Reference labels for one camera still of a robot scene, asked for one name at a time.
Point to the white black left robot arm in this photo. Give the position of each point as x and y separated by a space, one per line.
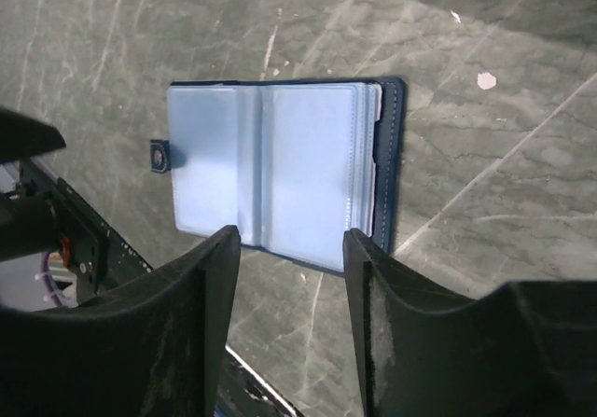
41 214

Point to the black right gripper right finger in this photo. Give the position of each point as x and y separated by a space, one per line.
526 349

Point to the blue leather card holder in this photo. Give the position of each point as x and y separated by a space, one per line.
292 164

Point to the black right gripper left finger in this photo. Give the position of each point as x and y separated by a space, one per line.
151 347

